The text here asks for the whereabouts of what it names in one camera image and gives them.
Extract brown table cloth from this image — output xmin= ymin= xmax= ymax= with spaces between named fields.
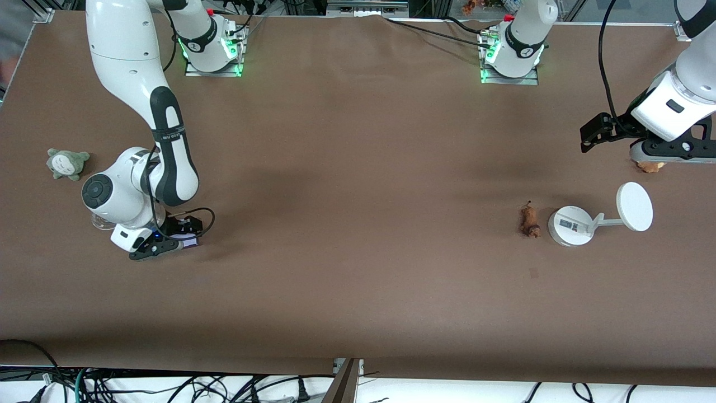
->
xmin=0 ymin=11 xmax=716 ymax=387

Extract black cable on table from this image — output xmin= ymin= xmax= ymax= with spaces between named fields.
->
xmin=383 ymin=16 xmax=493 ymax=48

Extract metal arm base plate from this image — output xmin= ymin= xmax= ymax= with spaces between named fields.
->
xmin=479 ymin=31 xmax=539 ymax=86
xmin=185 ymin=22 xmax=244 ymax=78

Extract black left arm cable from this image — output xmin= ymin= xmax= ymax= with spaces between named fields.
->
xmin=599 ymin=0 xmax=623 ymax=121

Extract grey green plush toy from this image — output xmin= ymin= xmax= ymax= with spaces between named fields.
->
xmin=46 ymin=148 xmax=91 ymax=181

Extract aluminium frame rail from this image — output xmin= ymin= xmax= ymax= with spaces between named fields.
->
xmin=327 ymin=0 xmax=409 ymax=16

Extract black floor cable loop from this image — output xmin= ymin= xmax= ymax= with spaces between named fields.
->
xmin=0 ymin=339 xmax=70 ymax=403

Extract brown lion statue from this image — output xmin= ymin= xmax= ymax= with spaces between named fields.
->
xmin=520 ymin=201 xmax=542 ymax=239

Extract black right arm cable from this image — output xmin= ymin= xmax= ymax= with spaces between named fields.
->
xmin=143 ymin=146 xmax=216 ymax=238

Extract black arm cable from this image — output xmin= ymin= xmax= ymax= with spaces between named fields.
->
xmin=143 ymin=146 xmax=216 ymax=238
xmin=599 ymin=0 xmax=623 ymax=121

